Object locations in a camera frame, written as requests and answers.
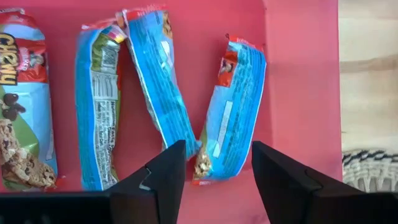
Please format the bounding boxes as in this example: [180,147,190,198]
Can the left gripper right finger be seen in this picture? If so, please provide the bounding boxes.
[251,141,366,224]

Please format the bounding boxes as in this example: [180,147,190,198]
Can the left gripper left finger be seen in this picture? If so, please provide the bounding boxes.
[108,139,187,224]

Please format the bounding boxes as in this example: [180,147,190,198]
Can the red and silver granola bar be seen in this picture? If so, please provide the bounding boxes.
[74,19,127,191]

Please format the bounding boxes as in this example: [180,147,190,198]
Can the blue chewy granola bar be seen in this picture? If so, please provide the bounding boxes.
[115,4,201,160]

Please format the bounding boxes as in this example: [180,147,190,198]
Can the red and green granola bar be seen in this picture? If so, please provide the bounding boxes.
[0,7,59,191]

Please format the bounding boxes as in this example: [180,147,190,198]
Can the pink plastic tray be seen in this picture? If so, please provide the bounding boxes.
[0,0,344,224]

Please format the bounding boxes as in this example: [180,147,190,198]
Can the round wicker basket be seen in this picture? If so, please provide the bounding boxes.
[341,148,398,194]

